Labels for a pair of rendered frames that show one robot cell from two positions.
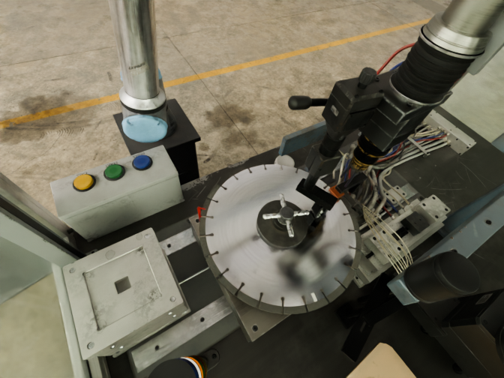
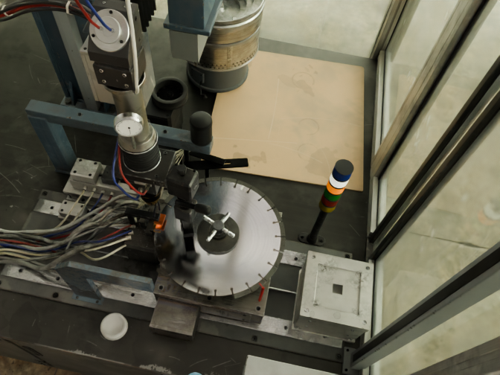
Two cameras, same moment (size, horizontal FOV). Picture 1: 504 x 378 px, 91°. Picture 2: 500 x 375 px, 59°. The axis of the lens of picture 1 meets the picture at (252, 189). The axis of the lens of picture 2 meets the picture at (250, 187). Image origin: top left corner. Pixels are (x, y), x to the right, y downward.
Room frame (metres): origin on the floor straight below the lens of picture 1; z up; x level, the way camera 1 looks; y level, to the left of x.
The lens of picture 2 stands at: (0.55, 0.32, 2.01)
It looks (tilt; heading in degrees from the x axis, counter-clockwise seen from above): 58 degrees down; 225
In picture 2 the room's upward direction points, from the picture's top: 8 degrees clockwise
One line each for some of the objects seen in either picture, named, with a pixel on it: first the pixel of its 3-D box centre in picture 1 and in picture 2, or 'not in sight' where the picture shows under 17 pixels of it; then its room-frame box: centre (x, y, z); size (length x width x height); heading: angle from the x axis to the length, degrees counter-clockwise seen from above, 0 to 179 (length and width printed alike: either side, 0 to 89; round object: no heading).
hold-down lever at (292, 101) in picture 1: (318, 108); (195, 199); (0.31, -0.07, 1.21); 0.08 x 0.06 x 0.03; 130
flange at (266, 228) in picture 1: (283, 221); (218, 231); (0.25, -0.08, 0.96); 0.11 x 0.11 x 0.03
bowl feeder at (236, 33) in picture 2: not in sight; (218, 36); (-0.22, -0.72, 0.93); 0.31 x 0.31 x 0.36
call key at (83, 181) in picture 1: (84, 183); not in sight; (0.28, 0.40, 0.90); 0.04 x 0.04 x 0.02
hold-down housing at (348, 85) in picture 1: (337, 130); (184, 193); (0.31, -0.12, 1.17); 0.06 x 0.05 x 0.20; 121
